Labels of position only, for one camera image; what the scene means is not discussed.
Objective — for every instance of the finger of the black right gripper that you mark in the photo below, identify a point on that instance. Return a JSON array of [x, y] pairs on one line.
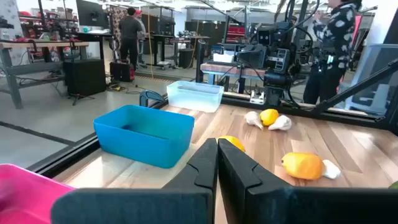
[[247, 57], [260, 57]]

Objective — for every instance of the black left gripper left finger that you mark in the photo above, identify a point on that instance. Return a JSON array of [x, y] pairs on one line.
[[186, 199]]

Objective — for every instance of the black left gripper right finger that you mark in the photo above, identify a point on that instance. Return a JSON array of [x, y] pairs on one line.
[[264, 199]]

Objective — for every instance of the white garlic bulb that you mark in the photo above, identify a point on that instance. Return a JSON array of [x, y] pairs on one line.
[[252, 118], [281, 123]]

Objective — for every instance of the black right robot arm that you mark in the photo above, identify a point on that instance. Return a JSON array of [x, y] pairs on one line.
[[275, 84]]

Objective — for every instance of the white storage bin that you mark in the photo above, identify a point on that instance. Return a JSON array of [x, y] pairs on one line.
[[223, 58]]

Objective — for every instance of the red tool cabinet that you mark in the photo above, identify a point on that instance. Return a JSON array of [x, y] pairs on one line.
[[236, 32]]

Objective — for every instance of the orange yellow lemon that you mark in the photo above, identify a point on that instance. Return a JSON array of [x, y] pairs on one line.
[[303, 165]]

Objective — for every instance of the black trash bin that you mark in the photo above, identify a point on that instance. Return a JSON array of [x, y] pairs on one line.
[[186, 58]]

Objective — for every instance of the clear plastic basket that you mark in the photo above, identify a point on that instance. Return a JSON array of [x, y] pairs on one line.
[[194, 99]]

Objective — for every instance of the blue plastic basket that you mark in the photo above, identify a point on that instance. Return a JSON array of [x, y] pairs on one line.
[[140, 149]]

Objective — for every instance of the small white garlic clove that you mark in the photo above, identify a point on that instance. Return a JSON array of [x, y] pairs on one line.
[[332, 170]]

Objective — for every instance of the small wheeled dolly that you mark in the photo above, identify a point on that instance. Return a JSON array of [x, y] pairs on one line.
[[163, 64]]

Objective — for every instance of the black work table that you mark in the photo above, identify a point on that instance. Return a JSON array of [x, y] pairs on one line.
[[161, 36]]

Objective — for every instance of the black table clamp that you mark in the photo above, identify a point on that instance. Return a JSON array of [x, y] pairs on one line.
[[149, 95]]

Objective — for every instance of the red black toolbox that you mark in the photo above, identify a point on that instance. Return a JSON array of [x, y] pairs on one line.
[[121, 71]]

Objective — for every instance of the dark green avocado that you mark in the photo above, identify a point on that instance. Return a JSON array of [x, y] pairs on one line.
[[395, 185]]

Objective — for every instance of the black desk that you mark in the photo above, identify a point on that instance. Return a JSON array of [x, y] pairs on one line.
[[93, 35]]

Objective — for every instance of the black box case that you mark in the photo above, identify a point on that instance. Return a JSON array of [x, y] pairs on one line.
[[84, 77]]

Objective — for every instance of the black computer monitor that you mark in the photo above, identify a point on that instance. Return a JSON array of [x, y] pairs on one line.
[[91, 14]]

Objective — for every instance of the pink plastic basket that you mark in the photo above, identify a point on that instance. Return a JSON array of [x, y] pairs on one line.
[[25, 193]]

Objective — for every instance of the wood top grey workbench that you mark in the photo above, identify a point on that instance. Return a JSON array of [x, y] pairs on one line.
[[40, 44]]

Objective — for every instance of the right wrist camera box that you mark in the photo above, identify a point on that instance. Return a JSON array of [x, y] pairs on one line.
[[264, 36]]

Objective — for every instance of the white arm base bracket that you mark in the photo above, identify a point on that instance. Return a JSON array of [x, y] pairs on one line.
[[257, 98]]

